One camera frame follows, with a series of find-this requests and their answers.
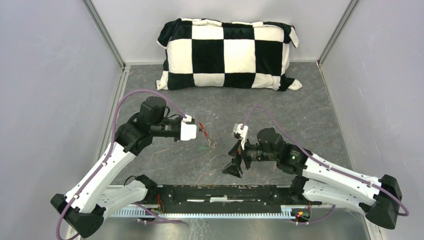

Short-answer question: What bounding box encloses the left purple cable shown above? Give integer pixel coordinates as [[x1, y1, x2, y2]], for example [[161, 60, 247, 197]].
[[55, 88, 196, 240]]

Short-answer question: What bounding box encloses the red key tag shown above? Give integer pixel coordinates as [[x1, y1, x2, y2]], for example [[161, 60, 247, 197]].
[[199, 122, 209, 138]]

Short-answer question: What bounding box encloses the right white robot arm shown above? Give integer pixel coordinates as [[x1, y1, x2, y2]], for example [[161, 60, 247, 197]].
[[222, 123, 403, 230]]

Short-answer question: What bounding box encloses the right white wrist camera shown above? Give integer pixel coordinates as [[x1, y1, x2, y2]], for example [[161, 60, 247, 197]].
[[233, 123, 249, 150]]

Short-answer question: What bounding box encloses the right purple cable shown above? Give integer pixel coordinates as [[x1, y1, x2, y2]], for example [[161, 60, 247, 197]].
[[241, 105, 410, 226]]

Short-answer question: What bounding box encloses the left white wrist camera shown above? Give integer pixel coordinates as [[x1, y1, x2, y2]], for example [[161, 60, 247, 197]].
[[179, 114, 199, 141]]

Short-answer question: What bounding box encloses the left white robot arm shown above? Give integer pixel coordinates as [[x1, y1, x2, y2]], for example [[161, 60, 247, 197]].
[[50, 96, 199, 238]]

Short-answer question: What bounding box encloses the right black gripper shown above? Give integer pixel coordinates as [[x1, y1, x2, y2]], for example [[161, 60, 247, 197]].
[[222, 136, 278, 178]]

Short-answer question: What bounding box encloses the black and white checkered pillow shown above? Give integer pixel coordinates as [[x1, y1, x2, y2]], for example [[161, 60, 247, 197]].
[[155, 18, 303, 92]]

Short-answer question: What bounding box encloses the white slotted cable duct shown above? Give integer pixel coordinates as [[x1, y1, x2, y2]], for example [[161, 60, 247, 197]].
[[111, 206, 295, 220]]

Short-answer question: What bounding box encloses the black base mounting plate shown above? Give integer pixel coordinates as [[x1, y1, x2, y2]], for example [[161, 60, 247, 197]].
[[136, 184, 322, 214]]

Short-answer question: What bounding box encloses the purple cable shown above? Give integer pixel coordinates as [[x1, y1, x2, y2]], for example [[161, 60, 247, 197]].
[[241, 105, 410, 226], [55, 88, 196, 240]]

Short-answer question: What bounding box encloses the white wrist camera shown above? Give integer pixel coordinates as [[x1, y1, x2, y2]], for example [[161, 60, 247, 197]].
[[179, 114, 199, 141], [233, 123, 249, 150]]

